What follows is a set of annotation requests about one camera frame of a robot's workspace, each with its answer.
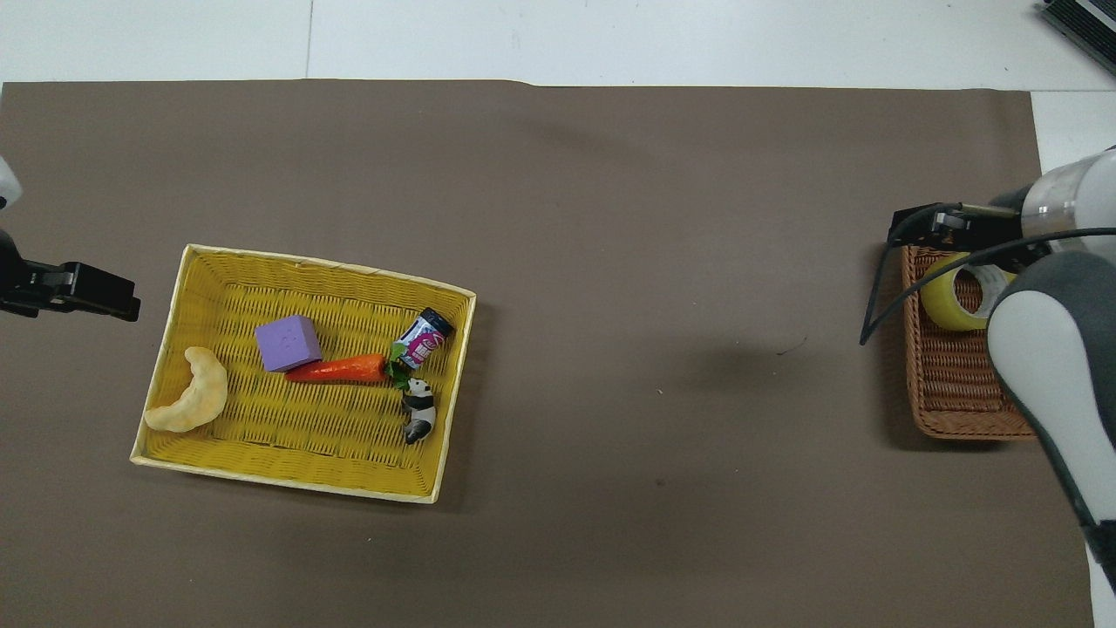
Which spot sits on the yellow wicker basket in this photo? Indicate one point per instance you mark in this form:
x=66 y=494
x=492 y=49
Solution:
x=218 y=288

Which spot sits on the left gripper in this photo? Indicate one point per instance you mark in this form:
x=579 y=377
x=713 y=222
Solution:
x=26 y=283

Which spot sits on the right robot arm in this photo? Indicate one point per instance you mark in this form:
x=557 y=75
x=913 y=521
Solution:
x=1046 y=349

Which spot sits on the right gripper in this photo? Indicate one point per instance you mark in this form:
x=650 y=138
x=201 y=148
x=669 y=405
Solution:
x=1003 y=225

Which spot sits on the purple foam cube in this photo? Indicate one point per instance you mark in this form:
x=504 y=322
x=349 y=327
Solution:
x=288 y=343

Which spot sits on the toy panda figure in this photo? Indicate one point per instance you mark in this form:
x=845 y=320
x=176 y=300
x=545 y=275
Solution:
x=419 y=406

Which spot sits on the yellow tape roll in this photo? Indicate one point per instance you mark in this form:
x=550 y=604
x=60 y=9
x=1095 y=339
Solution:
x=940 y=301

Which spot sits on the small pink-labelled bottle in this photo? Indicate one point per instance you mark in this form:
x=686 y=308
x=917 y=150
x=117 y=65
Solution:
x=423 y=340

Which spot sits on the orange toy carrot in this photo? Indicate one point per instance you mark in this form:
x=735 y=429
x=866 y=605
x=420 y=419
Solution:
x=340 y=370

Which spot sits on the brown wicker basket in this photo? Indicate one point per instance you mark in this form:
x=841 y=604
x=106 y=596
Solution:
x=955 y=384

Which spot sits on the yellow toy croissant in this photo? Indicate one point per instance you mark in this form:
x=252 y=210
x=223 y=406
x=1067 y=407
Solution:
x=202 y=397

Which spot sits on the black stand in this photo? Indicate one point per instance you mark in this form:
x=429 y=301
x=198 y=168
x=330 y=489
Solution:
x=1085 y=26

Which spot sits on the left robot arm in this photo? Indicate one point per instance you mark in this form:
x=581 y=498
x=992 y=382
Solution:
x=5 y=185

